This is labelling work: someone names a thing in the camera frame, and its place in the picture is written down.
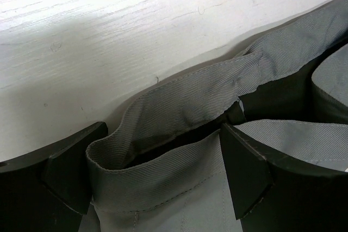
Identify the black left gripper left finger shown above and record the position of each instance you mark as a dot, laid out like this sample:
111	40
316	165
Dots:
48	189

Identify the grey pleated skirt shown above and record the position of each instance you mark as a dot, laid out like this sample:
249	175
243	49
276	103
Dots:
162	169

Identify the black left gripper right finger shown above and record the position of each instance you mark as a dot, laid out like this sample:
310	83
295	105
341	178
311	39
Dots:
272	191

